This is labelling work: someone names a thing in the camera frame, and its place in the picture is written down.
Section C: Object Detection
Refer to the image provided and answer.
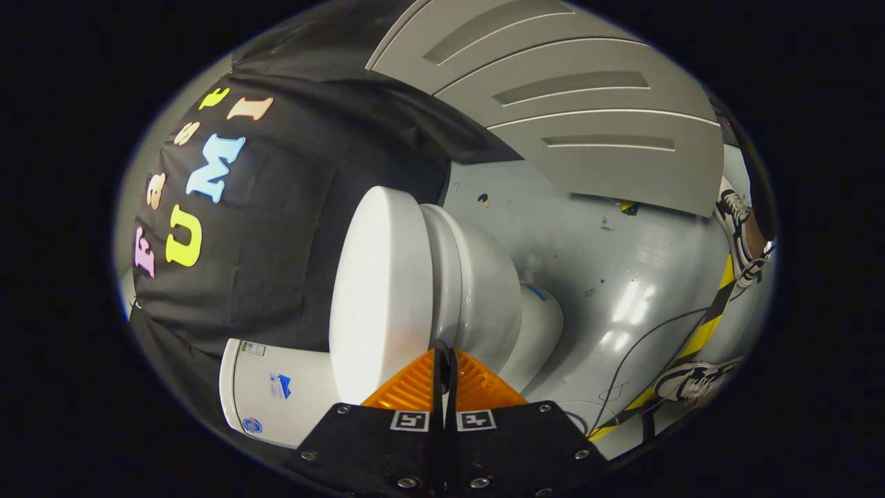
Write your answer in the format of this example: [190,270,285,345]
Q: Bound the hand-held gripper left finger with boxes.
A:
[280,348,444,498]

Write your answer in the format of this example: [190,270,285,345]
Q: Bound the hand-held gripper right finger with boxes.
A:
[442,346,610,498]

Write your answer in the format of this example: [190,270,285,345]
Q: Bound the white toilet lid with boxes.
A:
[329,185,434,406]

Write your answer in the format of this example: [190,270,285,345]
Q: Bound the white toilet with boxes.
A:
[219,203,565,449]

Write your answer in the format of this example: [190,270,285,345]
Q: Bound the person's black white sneaker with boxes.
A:
[653,356,745,403]
[715,176,776,289]

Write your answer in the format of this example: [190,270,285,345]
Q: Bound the black backdrop cloth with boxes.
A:
[128,0,524,461]

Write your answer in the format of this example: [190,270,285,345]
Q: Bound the grey slotted cabinet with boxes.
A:
[365,0,725,218]

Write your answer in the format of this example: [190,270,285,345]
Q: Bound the thin black floor cable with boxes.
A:
[600,306,714,417]

